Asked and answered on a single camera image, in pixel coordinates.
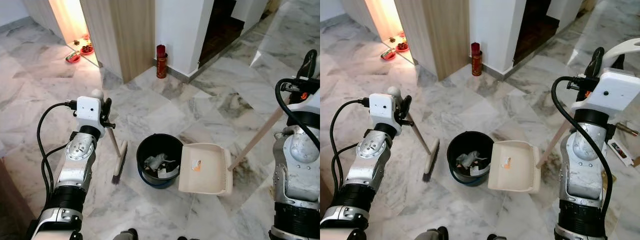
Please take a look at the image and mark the wooden handled broom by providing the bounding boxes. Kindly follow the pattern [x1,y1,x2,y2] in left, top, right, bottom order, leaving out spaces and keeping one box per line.
[91,89,129,185]
[388,86,441,183]

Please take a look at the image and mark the beige long handled dustpan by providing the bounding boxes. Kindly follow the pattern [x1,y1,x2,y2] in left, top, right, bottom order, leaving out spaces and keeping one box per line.
[487,38,640,194]
[178,106,287,197]

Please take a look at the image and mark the black plastic bucket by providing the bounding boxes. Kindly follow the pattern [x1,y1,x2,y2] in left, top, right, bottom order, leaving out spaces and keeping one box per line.
[136,133,185,190]
[446,130,496,187]

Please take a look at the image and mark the bronze metal tube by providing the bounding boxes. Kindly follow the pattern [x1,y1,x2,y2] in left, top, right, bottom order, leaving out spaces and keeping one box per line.
[614,121,640,137]

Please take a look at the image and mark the crumpled grey paper trash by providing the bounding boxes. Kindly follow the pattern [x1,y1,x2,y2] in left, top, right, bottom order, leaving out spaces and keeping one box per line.
[144,153,180,179]
[456,151,491,177]

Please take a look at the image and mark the red spray can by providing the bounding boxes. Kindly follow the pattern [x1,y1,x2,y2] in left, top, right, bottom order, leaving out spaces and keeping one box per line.
[155,44,168,80]
[470,42,483,77]

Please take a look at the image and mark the long white window box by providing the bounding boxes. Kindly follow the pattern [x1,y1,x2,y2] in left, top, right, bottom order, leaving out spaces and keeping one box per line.
[606,140,634,167]

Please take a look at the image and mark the robot left leg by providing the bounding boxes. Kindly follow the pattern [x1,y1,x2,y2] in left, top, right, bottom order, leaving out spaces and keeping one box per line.
[112,228,139,240]
[414,226,449,240]

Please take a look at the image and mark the dark brown wooden furniture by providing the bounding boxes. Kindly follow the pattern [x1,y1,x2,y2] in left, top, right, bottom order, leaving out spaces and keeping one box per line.
[0,157,37,240]

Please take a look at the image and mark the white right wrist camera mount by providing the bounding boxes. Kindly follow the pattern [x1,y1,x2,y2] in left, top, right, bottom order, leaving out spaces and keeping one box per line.
[570,67,640,119]
[295,89,321,117]

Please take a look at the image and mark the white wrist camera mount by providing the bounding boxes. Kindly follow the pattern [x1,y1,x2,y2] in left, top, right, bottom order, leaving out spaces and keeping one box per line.
[570,67,640,119]
[369,93,401,137]
[75,96,106,139]
[295,89,321,117]

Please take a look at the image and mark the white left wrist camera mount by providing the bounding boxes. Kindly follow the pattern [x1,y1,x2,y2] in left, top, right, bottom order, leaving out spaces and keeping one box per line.
[369,93,401,137]
[75,96,106,139]

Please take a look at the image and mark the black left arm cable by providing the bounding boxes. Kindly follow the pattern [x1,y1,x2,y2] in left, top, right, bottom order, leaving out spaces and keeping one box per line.
[330,98,372,201]
[36,100,79,203]

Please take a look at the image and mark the light wooden wall panel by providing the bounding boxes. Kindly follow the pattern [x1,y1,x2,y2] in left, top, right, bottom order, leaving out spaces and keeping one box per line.
[79,0,156,84]
[394,0,471,82]

